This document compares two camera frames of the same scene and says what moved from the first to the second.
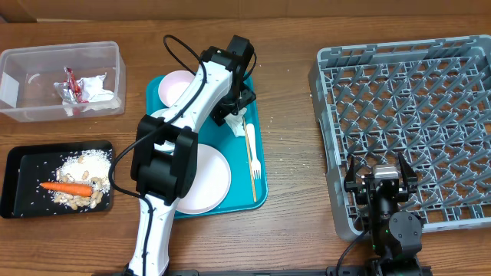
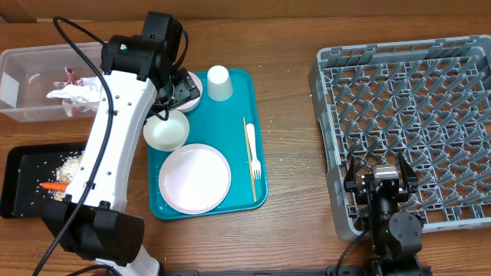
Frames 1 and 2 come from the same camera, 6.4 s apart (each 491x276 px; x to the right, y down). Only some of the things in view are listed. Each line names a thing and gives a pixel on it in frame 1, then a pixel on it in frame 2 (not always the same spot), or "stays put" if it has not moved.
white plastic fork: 255,163 stays put
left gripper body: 235,100 → 180,90
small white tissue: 235,122 → 76,99
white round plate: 211,185 stays put
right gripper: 410,180 stays put
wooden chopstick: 250,162 stays put
